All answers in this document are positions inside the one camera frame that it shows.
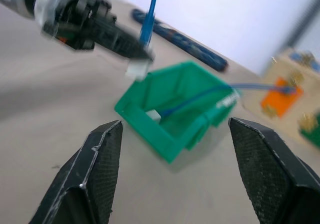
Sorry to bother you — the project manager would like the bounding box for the dark blue cable bundle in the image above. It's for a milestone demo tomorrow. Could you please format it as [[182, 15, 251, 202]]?
[[130, 8, 229, 72]]

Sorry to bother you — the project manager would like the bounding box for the white coupler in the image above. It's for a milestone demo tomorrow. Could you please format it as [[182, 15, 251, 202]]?
[[125, 58, 152, 81], [145, 110, 162, 122]]

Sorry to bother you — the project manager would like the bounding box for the dark upright post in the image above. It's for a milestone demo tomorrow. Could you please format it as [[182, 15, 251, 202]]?
[[284, 0, 320, 50]]

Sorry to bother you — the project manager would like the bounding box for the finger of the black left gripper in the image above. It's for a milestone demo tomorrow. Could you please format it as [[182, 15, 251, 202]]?
[[92, 35, 148, 61], [109, 25, 155, 59]]

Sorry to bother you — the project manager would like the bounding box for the green plastic bin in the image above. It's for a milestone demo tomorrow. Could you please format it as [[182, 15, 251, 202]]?
[[113, 60, 243, 165]]

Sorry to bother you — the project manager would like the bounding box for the blue block on board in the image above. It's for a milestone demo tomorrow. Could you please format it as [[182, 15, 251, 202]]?
[[289, 51, 320, 72]]

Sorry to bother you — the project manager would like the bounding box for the blue network cable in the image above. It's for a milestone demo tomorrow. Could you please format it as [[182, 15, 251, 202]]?
[[138, 0, 160, 50], [158, 83, 295, 118]]

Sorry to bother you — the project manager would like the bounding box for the wooden task board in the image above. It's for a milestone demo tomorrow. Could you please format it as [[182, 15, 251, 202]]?
[[241, 47, 320, 157]]

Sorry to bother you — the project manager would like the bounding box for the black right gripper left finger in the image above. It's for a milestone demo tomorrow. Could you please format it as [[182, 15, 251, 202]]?
[[27, 119, 124, 224]]

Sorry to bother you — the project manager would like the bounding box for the green block on board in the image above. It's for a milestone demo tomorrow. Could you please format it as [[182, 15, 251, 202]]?
[[299, 113, 320, 147]]

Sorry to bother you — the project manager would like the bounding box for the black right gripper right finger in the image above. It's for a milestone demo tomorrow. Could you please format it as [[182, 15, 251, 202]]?
[[228, 117, 320, 224]]

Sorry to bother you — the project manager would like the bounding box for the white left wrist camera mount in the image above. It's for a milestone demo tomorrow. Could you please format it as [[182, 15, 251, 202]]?
[[33, 0, 76, 37]]

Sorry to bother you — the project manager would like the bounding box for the orange block on board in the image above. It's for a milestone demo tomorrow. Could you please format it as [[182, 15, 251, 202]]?
[[259, 77, 305, 119]]

